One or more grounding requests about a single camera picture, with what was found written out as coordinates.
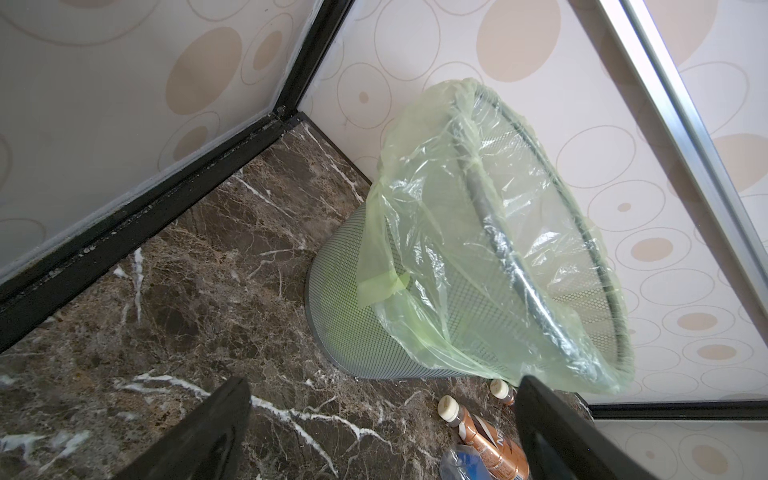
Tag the brown Nescafe bottle near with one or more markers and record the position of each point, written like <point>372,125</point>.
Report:
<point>502,458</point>

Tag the green-lined mesh waste bin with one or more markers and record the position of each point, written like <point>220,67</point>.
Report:
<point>469,257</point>

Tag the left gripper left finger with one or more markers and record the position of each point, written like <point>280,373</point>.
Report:
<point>206,444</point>

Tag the clear crushed bottle blue cap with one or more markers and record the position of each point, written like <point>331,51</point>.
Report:
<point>462,462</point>

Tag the brown Nescafe bottle far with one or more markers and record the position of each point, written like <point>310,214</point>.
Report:
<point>502,391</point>

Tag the brown nescafe bottle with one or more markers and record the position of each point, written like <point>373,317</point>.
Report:
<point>502,458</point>
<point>502,391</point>

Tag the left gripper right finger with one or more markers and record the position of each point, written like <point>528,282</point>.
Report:
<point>559,444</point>

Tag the diagonal aluminium rail left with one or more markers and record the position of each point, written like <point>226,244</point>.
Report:
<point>642,44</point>

